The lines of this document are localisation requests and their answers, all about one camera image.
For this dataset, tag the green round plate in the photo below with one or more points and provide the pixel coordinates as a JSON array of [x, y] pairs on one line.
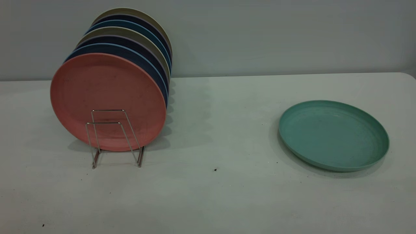
[[331, 135]]

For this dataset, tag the pink round plate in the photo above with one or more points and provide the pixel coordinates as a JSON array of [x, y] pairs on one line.
[[107, 87]]

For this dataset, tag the blue plate light blue rim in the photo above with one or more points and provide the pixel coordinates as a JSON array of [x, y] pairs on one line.
[[110, 48]]

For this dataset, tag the navy plate lavender rim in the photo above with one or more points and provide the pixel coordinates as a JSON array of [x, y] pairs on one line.
[[110, 39]]

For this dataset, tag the beige round plate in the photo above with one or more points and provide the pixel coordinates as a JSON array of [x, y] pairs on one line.
[[130, 10], [113, 31]]

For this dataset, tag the teal blue round plate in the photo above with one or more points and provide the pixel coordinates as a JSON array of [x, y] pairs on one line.
[[120, 23]]

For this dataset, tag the dark purple round plate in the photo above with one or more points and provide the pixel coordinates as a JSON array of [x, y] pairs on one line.
[[123, 17]]

